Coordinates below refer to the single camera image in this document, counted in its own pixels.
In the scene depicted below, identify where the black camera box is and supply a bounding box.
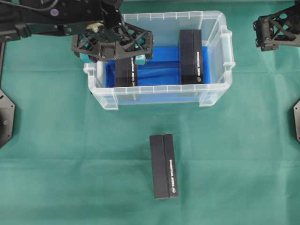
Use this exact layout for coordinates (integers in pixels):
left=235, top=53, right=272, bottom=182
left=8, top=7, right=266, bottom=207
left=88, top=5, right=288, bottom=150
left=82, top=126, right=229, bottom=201
left=179, top=30, right=203, bottom=84
left=150, top=134, right=179, bottom=199
left=115, top=57, right=138, bottom=87

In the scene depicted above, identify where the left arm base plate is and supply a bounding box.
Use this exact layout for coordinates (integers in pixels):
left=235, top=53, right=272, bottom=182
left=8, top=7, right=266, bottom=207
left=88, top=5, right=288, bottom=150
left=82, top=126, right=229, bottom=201
left=0, top=90, right=15, bottom=148

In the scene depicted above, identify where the green table cloth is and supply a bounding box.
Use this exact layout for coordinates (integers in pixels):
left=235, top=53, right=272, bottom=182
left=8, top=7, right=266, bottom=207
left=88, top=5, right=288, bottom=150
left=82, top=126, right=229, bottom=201
left=0, top=0, right=300, bottom=225

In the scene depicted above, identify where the clear plastic storage bin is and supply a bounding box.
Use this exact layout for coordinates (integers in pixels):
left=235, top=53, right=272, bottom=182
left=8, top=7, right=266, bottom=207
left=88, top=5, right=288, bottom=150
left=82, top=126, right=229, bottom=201
left=83, top=11, right=235, bottom=110

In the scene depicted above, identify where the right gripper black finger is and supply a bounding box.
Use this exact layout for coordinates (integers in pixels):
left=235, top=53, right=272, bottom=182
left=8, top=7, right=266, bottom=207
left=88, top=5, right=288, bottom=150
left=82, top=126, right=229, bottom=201
left=253, top=0, right=300, bottom=52

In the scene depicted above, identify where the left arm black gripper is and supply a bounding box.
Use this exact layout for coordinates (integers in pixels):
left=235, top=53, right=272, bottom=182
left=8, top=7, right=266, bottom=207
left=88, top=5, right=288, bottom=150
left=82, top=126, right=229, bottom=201
left=56, top=0, right=154, bottom=65

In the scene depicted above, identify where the black cable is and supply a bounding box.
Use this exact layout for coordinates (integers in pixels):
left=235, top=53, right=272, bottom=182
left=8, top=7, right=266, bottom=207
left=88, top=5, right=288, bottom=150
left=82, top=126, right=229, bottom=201
left=18, top=0, right=61, bottom=12

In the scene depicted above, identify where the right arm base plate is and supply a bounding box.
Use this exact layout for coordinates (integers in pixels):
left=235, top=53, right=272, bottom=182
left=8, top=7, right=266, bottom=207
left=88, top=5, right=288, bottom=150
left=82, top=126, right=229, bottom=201
left=293, top=100, right=300, bottom=142

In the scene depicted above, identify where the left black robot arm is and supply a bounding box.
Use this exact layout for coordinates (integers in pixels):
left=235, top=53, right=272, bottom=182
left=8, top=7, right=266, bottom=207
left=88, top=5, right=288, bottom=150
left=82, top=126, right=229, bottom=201
left=0, top=0, right=154, bottom=65

